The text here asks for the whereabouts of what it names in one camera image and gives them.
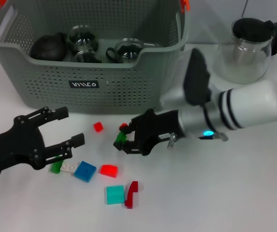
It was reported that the dark clay teapot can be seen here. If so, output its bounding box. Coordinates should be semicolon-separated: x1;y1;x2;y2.
30;32;68;61

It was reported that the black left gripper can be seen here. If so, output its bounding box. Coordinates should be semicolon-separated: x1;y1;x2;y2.
0;106;86;178

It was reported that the right arm metal cable connector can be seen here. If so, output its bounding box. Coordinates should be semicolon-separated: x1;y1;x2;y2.
167;132;177;150

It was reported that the glass pitcher with black lid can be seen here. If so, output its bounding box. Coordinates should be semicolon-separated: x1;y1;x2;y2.
212;17;277;84

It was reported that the blue toy plate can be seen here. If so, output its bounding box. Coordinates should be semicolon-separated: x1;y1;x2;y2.
73;160;97;183

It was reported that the red sloped toy brick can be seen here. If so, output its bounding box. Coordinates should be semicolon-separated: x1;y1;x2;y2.
99;164;119;179

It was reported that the grey-green perforated storage bin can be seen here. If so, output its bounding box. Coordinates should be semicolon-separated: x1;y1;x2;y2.
0;0;192;114

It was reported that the teal toy plate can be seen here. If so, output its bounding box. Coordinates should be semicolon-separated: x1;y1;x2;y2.
105;185;126;205

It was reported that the glass teacup with black base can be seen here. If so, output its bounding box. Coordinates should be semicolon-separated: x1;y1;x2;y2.
72;50;102;64
106;38;145;64
67;25;100;55

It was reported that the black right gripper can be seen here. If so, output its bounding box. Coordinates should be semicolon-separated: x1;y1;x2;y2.
113;108;186;157

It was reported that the small white toy brick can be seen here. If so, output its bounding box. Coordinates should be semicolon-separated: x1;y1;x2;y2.
60;162;79;174

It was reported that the green toy brick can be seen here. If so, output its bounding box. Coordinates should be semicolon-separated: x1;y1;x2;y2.
50;161;63;174
115;131;127;143

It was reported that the dark red arch brick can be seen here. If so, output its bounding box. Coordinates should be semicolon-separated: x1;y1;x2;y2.
124;180;139;209

